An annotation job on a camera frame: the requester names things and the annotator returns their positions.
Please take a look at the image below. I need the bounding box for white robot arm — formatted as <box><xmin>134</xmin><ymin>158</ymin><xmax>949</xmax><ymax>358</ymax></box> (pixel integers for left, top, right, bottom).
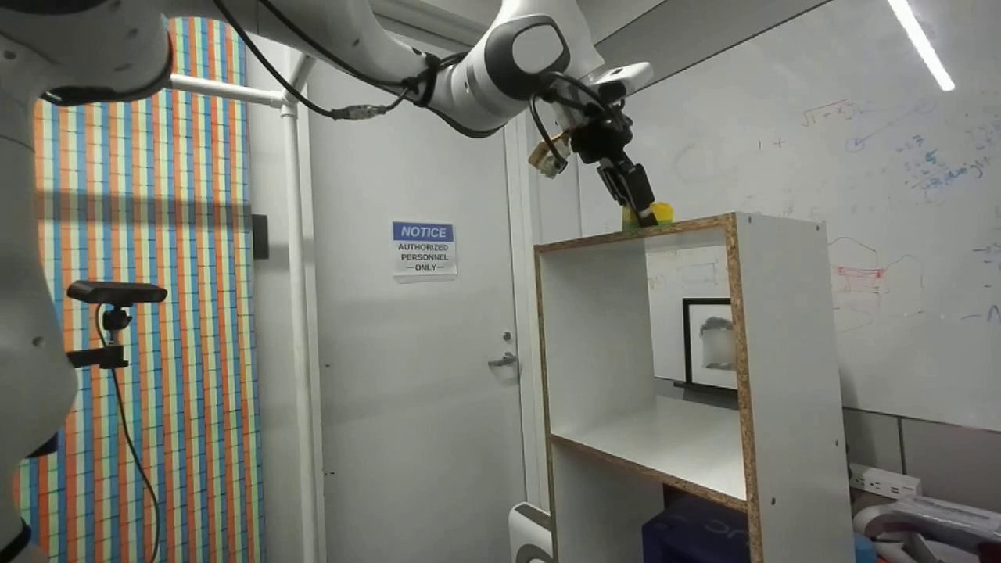
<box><xmin>0</xmin><ymin>0</ymin><xmax>614</xmax><ymax>476</ymax></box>

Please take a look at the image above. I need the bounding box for silver door handle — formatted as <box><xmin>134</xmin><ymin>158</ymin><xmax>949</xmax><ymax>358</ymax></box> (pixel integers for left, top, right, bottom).
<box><xmin>489</xmin><ymin>351</ymin><xmax>522</xmax><ymax>383</ymax></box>

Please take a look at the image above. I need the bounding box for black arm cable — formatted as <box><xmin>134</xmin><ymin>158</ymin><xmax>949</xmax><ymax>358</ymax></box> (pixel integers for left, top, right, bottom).
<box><xmin>214</xmin><ymin>0</ymin><xmax>474</xmax><ymax>121</ymax></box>

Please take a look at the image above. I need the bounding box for colourful striped curtain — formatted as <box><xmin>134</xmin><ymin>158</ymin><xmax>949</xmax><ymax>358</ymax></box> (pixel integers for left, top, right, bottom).
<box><xmin>5</xmin><ymin>0</ymin><xmax>262</xmax><ymax>563</ymax></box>

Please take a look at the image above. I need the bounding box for black framed portrait photo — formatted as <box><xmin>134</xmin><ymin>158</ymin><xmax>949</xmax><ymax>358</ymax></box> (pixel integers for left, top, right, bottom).
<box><xmin>682</xmin><ymin>297</ymin><xmax>738</xmax><ymax>392</ymax></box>

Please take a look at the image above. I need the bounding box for yellow and green toy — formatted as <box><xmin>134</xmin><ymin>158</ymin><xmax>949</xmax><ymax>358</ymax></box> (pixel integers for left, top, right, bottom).
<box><xmin>620</xmin><ymin>202</ymin><xmax>676</xmax><ymax>232</ymax></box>

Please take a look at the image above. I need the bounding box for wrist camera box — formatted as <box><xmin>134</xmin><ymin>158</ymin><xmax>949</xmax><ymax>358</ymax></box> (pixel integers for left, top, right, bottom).
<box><xmin>528</xmin><ymin>142</ymin><xmax>566</xmax><ymax>180</ymax></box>

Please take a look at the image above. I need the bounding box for black camera on stand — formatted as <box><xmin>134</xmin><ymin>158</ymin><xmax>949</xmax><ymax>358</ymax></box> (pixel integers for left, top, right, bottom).
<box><xmin>66</xmin><ymin>282</ymin><xmax>166</xmax><ymax>368</ymax></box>

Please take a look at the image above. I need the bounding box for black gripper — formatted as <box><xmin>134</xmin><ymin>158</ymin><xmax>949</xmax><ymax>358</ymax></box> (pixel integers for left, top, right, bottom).
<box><xmin>569</xmin><ymin>103</ymin><xmax>656</xmax><ymax>221</ymax></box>

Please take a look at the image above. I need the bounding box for grey door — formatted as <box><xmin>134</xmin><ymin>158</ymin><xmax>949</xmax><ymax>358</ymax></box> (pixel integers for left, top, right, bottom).
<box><xmin>310</xmin><ymin>110</ymin><xmax>522</xmax><ymax>563</ymax></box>

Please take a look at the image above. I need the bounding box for white particle-board shelf unit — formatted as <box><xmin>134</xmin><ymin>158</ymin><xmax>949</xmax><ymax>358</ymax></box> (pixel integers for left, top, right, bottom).
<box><xmin>534</xmin><ymin>212</ymin><xmax>855</xmax><ymax>563</ymax></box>

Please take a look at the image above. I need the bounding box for blue and white notice sign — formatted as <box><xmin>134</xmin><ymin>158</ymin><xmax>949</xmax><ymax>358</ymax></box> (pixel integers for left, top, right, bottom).
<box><xmin>390</xmin><ymin>221</ymin><xmax>456</xmax><ymax>278</ymax></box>

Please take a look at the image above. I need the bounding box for blue storage bin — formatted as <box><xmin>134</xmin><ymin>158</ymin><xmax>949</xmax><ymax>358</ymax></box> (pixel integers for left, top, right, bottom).
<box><xmin>642</xmin><ymin>504</ymin><xmax>751</xmax><ymax>563</ymax></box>

